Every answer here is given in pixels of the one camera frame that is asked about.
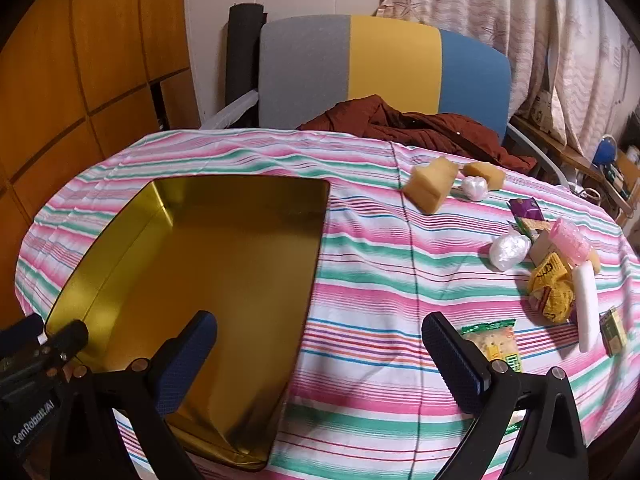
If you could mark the purple snack packet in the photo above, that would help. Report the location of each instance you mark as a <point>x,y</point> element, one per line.
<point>525,208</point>

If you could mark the white foam stick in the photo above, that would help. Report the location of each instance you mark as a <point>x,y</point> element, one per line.
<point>585,305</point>

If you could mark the blue round fan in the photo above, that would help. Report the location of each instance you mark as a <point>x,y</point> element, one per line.
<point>605,150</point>

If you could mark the yellow packet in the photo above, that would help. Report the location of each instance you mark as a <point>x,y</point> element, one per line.
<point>552,285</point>

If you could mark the wooden wardrobe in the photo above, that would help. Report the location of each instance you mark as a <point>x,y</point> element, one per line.
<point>75,60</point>

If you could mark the patterned beige curtain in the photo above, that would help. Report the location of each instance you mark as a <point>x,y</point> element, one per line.
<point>475,10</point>

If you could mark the dark red jacket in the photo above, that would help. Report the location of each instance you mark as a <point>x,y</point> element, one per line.
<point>440,132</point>

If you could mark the cream box with green print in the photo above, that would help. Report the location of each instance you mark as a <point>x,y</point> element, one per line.
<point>613,331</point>

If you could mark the wooden side table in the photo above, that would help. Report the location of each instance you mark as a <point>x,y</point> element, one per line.
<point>550,141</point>

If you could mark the plain cream cardboard box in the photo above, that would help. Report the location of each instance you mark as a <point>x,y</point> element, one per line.
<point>542,249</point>

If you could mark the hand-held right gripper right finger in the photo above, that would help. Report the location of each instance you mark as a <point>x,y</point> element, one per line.
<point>455,365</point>

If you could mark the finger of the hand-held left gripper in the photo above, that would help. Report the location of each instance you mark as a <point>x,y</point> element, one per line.
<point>65,337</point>
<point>17,332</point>

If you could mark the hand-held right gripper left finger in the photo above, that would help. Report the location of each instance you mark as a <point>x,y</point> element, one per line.
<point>185,360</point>

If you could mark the grey yellow blue chair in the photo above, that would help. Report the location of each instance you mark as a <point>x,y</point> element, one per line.
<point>310,70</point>

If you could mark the black rolled mat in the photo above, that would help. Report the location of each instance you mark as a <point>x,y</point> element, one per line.
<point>245,50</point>

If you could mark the striped tablecloth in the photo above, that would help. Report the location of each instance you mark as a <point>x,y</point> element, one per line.
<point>370,260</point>

